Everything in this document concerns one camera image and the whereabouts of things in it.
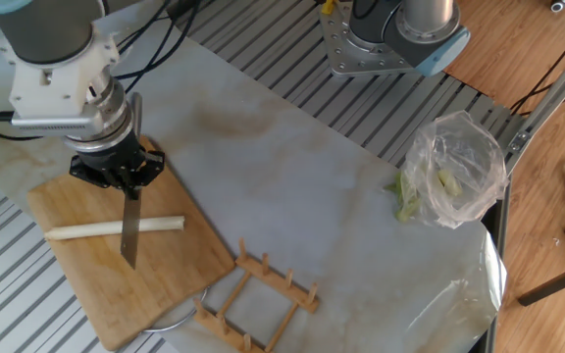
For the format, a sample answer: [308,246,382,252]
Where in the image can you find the pale green vegetable chunk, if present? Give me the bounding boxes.
[437,169,463,198]

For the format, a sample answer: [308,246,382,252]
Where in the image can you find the green vegetable scraps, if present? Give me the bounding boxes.
[385,170,422,225]

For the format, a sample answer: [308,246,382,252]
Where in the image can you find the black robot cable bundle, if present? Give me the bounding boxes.
[0,0,200,142]

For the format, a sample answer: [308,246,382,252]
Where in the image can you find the steel cleaver knife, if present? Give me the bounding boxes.
[119,91,144,270]

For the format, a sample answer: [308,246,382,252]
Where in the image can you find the round metal wire ring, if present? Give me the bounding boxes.
[142,286,210,334]

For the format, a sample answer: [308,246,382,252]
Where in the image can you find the white scallion stalk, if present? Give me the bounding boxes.
[43,215,186,241]

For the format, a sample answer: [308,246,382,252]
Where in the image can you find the black floor cables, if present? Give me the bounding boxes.
[510,14,565,117]

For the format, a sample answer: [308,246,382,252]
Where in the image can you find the clear plastic bag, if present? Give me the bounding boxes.
[402,110,509,230]

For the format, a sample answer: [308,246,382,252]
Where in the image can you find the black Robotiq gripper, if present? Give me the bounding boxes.
[69,136,167,201]

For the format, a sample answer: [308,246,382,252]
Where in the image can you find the marble pattern table sheet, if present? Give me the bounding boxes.
[0,0,509,353]

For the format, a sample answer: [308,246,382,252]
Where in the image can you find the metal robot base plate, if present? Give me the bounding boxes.
[319,0,424,78]

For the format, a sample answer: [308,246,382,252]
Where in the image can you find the wooden cutting board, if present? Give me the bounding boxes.
[26,135,236,352]

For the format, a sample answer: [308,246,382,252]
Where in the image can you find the wooden peg rack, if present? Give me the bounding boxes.
[192,238,321,353]

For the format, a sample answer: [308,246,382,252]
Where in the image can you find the dark brown wooden bar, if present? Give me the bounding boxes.
[516,257,565,308]

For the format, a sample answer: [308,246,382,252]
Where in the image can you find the aluminium frame beam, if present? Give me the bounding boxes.
[505,28,565,173]

